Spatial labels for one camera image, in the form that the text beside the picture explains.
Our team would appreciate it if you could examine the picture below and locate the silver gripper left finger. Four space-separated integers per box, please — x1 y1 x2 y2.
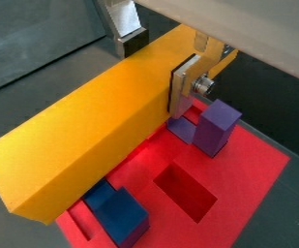
94 0 150 58

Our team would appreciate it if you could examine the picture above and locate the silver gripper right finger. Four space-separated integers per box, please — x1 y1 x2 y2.
167 31 224 119

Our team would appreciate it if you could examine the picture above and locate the yellow rectangular block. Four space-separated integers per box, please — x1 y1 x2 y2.
0 23 239 226

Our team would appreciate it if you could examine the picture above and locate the red board with slots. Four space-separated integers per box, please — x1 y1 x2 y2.
55 97 291 248

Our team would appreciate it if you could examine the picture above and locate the purple U-shaped block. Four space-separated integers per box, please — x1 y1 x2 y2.
167 99 242 157

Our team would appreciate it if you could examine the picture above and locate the dark blue U-shaped block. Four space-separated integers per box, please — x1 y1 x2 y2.
83 178 150 248

